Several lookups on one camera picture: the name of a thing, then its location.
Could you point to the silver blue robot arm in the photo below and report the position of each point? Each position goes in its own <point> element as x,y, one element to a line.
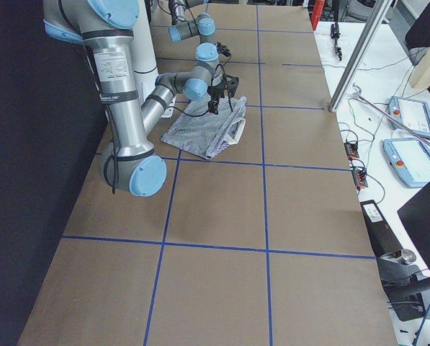
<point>119,48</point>
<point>185,25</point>

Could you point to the lower blue teach pendant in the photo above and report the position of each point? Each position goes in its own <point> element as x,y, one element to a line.
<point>410,160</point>

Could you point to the black box with label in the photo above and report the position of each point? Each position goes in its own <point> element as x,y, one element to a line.
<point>381,236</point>

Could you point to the aluminium frame post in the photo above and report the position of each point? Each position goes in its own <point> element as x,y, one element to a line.
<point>370,29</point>

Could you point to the navy white striped polo shirt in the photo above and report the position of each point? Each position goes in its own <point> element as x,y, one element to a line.
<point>206,134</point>

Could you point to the orange black connector strip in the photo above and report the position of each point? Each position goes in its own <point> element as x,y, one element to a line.
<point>357,166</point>

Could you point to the upper blue teach pendant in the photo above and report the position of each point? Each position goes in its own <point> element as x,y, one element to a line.
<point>413,113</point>

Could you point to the blue teach pendant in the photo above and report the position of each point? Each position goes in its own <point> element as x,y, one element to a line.
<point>410,160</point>
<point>413,113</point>

